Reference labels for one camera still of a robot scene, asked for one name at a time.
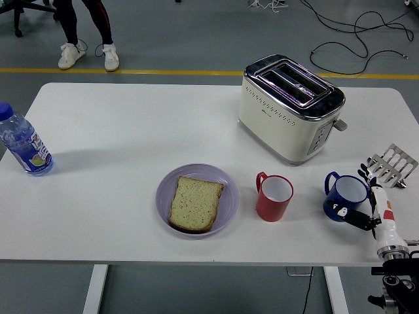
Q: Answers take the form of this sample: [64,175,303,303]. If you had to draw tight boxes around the lilac plate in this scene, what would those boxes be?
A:
[155,163,240,241]

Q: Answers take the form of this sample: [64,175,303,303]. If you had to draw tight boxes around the white table leg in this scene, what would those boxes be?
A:
[323,266,350,314]
[82,264,109,314]

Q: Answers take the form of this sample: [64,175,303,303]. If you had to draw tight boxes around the person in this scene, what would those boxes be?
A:
[52,0,120,72]

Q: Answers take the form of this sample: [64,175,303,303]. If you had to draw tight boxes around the black cable under table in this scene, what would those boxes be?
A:
[301,266,314,314]

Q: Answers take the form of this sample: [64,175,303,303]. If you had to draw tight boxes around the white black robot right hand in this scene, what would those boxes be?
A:
[326,162,407,251]

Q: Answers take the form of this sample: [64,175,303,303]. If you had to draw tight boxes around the black floor cable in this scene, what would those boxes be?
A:
[299,0,419,43]
[310,41,409,75]

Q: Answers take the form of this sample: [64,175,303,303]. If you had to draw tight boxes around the cream chrome toaster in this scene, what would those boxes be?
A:
[238,54,348,167]

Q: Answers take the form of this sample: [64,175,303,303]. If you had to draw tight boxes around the metal toast rack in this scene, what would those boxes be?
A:
[366,143,419,189]

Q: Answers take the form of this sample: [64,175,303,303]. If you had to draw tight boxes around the bread slice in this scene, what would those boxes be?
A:
[168,175,225,234]

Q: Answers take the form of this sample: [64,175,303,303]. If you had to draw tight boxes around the blue enamel cup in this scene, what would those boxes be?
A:
[323,171,371,222]

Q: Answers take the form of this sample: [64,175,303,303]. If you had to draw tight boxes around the red enamel cup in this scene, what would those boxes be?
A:
[255,171,295,222]

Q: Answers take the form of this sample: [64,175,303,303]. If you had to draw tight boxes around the clear blue-capped drink bottle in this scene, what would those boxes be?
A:
[0,101,55,177]

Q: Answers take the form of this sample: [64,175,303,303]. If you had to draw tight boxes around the black office chair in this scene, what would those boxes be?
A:
[0,0,58,38]

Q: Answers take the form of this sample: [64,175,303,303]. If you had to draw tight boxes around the white floor cables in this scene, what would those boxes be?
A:
[247,0,289,14]

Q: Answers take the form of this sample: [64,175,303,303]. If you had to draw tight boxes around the grey box under table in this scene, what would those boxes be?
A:
[287,266,314,277]

